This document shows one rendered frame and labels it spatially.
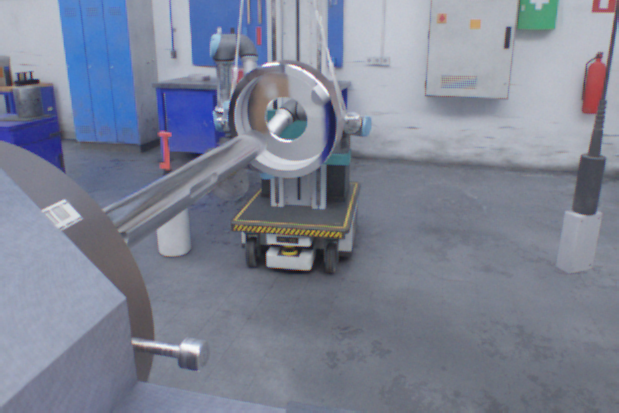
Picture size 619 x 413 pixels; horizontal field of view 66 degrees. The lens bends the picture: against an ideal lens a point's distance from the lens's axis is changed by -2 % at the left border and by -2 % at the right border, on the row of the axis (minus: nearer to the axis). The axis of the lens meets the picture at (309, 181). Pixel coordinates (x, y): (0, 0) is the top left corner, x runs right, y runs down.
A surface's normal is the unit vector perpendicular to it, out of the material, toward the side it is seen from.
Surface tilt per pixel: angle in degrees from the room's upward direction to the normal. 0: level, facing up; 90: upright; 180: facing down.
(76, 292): 45
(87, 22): 90
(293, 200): 90
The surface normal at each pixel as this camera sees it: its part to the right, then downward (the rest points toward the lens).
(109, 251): 0.85, -0.40
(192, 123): -0.26, 0.29
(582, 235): 0.33, 0.28
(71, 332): 0.69, -0.63
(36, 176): 0.50, -0.78
